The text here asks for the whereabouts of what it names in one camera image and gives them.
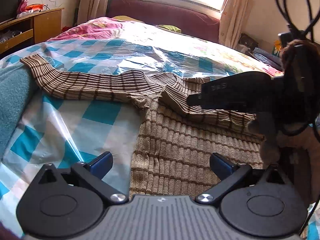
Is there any black looped cable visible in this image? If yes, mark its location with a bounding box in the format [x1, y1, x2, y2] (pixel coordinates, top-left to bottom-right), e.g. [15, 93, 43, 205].
[274, 0, 320, 43]

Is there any folded blue bedding pile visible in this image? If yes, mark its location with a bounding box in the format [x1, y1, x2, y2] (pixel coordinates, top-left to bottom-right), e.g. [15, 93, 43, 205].
[253, 48, 283, 69]

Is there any beige curtain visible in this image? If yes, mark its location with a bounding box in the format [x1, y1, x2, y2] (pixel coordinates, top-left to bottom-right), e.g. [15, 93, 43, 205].
[219, 0, 254, 49]
[77, 0, 108, 24]

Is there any maroon padded headboard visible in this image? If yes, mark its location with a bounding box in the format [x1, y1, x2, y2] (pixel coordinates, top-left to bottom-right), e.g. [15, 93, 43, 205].
[106, 0, 220, 43]

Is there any blue white checkered plastic sheet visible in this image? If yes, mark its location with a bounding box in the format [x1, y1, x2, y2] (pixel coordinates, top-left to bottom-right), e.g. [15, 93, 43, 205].
[0, 19, 320, 240]

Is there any beige brown striped knit sweater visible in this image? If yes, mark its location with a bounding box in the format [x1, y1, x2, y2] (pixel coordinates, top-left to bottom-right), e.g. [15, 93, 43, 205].
[22, 54, 263, 196]

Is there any beige left curtain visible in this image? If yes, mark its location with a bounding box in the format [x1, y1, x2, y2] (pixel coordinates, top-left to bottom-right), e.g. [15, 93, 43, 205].
[77, 0, 108, 24]

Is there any wooden desk cabinet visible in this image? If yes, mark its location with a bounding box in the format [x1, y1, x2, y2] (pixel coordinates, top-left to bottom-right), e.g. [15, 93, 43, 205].
[1, 8, 63, 58]

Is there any beige right curtain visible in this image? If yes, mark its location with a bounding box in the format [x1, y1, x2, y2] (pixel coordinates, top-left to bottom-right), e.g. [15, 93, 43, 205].
[219, 0, 254, 49]

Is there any pink floral bed quilt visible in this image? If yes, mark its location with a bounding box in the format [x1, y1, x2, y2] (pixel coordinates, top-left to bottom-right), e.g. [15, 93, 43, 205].
[54, 17, 282, 76]

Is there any teal knit garment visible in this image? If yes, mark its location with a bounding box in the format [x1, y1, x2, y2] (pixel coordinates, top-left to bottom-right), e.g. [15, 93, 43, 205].
[0, 63, 37, 155]

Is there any yellow green pillow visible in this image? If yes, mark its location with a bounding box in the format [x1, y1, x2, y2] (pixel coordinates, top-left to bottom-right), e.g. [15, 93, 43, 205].
[157, 24, 182, 34]

